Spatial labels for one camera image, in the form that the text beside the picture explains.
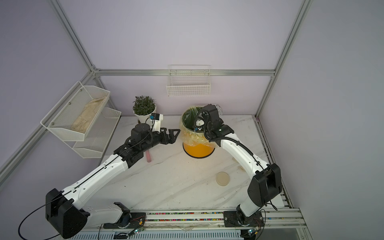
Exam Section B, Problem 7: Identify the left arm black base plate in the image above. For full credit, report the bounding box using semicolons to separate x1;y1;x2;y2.
103;212;146;229

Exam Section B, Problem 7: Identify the white two-tier mesh shelf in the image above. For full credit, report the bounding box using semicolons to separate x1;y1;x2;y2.
41;82;121;159

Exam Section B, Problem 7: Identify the white wire wall basket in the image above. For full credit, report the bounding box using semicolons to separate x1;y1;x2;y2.
166;65;211;97

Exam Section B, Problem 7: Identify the orange trash bin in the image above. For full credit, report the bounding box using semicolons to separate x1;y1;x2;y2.
183;143;215;159

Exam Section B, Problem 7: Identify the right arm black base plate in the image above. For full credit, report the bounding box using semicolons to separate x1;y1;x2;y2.
223;211;265;228

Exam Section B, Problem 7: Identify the cream jar lid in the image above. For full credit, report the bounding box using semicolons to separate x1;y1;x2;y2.
216;172;231;187

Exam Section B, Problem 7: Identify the aluminium front rail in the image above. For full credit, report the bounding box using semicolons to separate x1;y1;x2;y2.
72;209;313;240

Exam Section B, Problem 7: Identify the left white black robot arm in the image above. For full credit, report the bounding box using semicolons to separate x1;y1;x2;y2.
46;124;181;239

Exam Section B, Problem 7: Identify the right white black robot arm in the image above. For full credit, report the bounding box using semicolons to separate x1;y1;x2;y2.
194;104;283;218

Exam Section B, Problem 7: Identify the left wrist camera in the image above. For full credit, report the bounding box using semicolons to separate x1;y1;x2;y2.
150;113;164;132

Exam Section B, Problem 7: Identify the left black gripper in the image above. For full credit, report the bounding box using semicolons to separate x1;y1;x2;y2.
141;128;180;153

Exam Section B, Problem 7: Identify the potted green plant white pot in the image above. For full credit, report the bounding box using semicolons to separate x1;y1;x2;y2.
133;96;157;124

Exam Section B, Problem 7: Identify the clear green bin liner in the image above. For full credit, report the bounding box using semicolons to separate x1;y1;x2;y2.
180;106;216;148

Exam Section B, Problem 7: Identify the purple pink garden trowel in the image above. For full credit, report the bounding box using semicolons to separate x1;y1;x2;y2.
146;151;152;163

